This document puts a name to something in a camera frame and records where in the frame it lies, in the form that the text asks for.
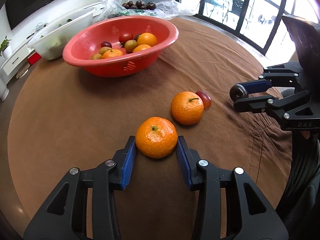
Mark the small plant on cabinet left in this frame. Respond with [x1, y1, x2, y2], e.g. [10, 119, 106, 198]
[0, 36, 12, 59]

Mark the red plastic basin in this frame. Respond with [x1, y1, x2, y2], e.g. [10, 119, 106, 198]
[62, 16, 179, 77]

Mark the mandarin orange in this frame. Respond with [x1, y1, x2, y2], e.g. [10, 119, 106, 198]
[135, 116, 178, 159]
[102, 49, 124, 59]
[170, 91, 204, 125]

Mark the white tv cabinet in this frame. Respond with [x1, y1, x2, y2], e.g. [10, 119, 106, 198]
[1, 3, 101, 83]

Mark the person right hand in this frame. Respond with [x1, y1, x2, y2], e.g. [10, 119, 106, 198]
[301, 131, 310, 140]

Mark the dark plum back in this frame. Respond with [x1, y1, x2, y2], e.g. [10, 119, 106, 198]
[229, 83, 248, 102]

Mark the plant white ribbed pot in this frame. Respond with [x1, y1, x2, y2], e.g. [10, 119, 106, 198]
[0, 77, 9, 102]

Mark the red grape back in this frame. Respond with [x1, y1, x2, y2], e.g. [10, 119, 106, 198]
[195, 90, 212, 109]

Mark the yellow lychee front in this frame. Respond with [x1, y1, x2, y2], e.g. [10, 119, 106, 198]
[91, 54, 103, 60]

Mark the dark plum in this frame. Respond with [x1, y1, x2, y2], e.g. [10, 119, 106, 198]
[229, 83, 248, 102]
[134, 34, 141, 41]

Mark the large smooth orange front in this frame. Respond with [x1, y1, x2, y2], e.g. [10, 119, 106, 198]
[133, 44, 151, 53]

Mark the red tomato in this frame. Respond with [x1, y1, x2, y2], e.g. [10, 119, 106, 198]
[119, 32, 133, 44]

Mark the pile of dark plums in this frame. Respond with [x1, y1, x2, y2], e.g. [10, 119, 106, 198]
[122, 0, 157, 10]

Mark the clear plastic bag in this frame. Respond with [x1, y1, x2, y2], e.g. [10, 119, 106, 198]
[95, 0, 196, 23]

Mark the brown round tablecloth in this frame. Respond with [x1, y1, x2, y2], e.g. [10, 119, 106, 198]
[7, 17, 293, 240]

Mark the white plastic basin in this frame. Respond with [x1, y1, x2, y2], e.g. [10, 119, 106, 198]
[27, 7, 96, 61]

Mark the red box under cabinet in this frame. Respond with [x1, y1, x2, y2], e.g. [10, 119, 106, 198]
[27, 52, 42, 66]

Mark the yellow lychee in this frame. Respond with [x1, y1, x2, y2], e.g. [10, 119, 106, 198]
[124, 40, 138, 53]
[99, 47, 112, 55]
[91, 54, 103, 60]

